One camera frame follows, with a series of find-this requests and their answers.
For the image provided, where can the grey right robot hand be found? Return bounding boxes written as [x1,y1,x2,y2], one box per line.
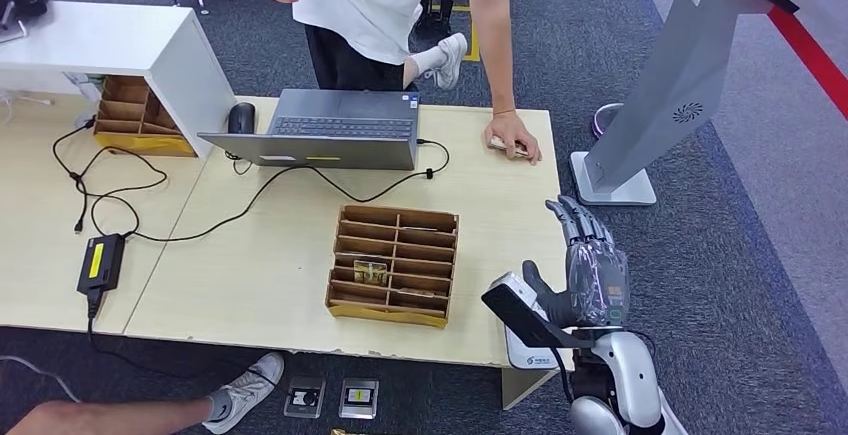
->
[521,194,631,329]

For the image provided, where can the person's left hand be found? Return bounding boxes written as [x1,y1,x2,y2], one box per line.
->
[483,110,543,167]

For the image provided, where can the gold key card stack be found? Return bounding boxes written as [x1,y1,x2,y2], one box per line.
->
[488,137,531,159]

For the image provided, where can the grey laptop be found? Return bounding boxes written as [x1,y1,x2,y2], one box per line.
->
[197,89,421,172]

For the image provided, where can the white card reader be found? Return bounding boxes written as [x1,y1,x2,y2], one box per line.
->
[504,325,561,372]

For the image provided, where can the cardboard card organizer tray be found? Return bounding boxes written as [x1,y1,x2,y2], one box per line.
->
[324,204,460,331]
[92,75,197,158]

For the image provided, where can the onlooker person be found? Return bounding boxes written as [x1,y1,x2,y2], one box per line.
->
[0,352,286,435]

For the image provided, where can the purple rimmed round object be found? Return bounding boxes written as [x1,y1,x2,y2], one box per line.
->
[591,101,625,140]

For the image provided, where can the light wood desk leg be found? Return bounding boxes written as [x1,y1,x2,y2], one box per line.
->
[501,366,561,412]

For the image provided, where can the black humanoid robot legs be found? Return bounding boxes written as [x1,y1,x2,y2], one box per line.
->
[415,0,460,39]

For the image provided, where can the black computer mouse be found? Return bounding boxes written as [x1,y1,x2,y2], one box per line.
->
[227,101,257,136]

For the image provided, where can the white desk shelf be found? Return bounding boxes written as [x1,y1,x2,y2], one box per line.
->
[0,1,238,160]

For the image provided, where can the grey kiosk stand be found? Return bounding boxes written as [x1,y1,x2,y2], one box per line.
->
[569,0,800,207]

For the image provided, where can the metal floor socket box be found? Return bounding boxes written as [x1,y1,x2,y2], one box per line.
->
[283,376,327,420]
[338,378,381,421]

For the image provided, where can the red barrier belt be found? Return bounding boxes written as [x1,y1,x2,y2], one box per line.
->
[768,4,848,122]

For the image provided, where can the black power adapter yellow label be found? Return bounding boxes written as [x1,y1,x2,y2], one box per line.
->
[76,233,126,296]

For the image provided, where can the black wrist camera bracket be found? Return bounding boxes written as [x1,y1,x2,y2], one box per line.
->
[481,282,598,350]

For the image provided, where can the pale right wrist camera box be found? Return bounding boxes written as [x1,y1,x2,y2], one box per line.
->
[488,271,541,307]

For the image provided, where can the black laptop power cable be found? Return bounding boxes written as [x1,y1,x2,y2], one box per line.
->
[89,139,452,244]

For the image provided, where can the thin white desk cable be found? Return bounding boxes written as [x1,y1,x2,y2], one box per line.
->
[0,90,54,129]

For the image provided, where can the black USB cable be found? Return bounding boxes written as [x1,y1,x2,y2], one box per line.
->
[51,117,101,235]

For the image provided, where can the black adapter mains cable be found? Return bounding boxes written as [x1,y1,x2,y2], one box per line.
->
[86,289,280,380]

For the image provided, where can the white floor cable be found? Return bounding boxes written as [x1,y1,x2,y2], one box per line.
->
[0,354,81,403]

